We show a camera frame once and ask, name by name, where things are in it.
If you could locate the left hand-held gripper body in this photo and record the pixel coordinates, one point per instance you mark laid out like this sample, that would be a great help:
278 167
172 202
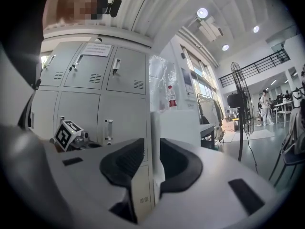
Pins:
66 135

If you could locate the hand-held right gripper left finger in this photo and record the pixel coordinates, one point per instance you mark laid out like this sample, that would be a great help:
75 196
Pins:
95 180

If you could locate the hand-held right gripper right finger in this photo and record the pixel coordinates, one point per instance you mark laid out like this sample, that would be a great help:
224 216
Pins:
209 194

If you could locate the grey metal locker cabinet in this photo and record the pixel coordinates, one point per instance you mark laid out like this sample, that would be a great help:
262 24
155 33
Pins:
78 108

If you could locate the grey metal locker door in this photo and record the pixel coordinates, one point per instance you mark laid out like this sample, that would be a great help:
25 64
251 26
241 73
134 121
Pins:
128 65
62 65

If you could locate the black key bunch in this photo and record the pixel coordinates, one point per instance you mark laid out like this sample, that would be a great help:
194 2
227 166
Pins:
114 72
72 67

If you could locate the small grey table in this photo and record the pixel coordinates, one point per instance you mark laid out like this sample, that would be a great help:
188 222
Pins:
207 127

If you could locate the cardboard box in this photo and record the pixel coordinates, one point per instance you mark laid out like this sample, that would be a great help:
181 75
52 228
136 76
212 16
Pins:
228 126

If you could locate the white rectangular appliance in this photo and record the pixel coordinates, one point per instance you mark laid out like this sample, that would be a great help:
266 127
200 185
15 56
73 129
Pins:
176 128

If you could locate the clothes rack with garments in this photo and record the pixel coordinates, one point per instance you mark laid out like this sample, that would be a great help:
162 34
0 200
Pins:
209 111

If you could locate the white paper notice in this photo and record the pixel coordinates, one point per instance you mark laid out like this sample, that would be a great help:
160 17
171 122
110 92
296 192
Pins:
96 49

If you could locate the blue chair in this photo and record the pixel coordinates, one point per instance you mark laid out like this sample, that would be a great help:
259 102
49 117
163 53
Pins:
293 159

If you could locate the black standing floor fan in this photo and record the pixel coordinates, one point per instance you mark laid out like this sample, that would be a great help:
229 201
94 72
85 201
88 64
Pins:
234 100

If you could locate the water bottle with red label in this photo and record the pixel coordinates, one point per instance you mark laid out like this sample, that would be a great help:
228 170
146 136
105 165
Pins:
172 101

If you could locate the clear plastic wrapped bundle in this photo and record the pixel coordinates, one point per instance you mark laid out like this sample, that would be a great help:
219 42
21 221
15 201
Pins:
162 80

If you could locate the person's black shirt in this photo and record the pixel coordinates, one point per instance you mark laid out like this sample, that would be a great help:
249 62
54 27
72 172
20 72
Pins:
21 32

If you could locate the person's head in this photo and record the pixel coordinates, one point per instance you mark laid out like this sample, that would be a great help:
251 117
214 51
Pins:
71 8

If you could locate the black mezzanine railing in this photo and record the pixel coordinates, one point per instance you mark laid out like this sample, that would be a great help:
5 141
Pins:
257 67

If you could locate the round ceiling light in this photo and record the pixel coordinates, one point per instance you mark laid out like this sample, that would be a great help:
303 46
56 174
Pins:
225 47
202 13
256 29

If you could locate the white ceiling air conditioner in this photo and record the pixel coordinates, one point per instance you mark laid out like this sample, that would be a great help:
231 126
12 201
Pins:
210 28

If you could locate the black head camera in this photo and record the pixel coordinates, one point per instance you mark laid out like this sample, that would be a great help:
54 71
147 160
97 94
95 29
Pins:
114 7

